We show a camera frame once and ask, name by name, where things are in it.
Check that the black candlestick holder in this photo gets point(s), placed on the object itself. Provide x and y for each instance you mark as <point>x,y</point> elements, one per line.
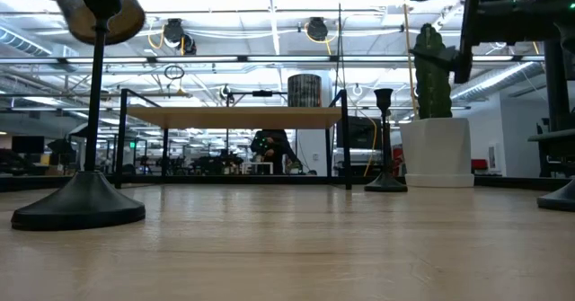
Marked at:
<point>385,182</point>
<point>78,202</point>
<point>559,200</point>

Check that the dark-label red wax candle jar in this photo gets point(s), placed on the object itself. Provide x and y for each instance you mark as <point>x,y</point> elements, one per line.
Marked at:
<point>304,92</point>

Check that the green cactus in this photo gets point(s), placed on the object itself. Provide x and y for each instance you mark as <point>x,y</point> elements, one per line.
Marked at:
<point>432,90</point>

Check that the white hexagonal plant pot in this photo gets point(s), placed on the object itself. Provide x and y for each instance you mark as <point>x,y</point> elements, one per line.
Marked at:
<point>438,153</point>

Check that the black television screen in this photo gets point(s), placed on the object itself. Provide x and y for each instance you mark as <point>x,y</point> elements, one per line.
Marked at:
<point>359,132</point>

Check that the red seat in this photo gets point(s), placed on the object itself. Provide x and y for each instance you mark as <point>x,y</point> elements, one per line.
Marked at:
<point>478,164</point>

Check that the long ceiling light bar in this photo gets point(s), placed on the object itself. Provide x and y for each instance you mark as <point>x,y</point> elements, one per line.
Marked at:
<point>287,59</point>

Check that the dark computer monitor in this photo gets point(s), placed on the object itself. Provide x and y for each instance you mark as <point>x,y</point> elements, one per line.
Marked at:
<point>28,144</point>

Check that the black gantry bar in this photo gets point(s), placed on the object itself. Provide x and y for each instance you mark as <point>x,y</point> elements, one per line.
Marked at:
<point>262,93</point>

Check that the person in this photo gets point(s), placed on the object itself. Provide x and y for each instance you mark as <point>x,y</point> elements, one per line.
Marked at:
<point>271,148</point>

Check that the small white table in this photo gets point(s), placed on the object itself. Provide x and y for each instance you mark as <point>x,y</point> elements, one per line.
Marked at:
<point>258,163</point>

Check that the wooden shelf with black frame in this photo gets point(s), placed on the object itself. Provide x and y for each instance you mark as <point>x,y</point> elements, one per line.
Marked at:
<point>233,117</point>

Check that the black aluminium frame rail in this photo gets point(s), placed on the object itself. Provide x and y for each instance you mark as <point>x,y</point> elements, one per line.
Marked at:
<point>224,180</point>

